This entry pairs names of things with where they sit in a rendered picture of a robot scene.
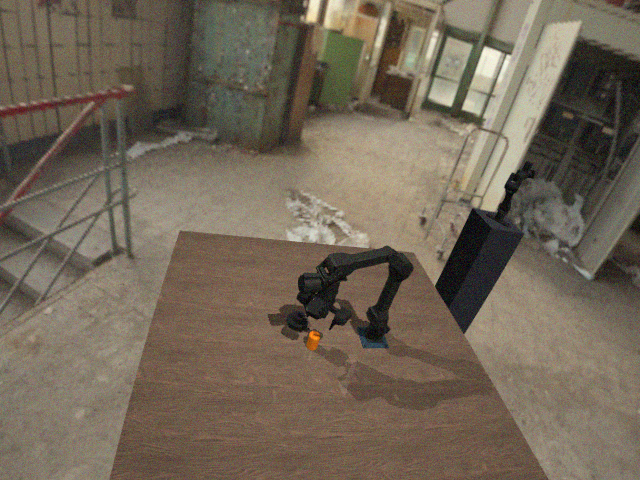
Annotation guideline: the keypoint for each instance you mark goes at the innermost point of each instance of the orange knob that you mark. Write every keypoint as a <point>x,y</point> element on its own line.
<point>313,341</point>

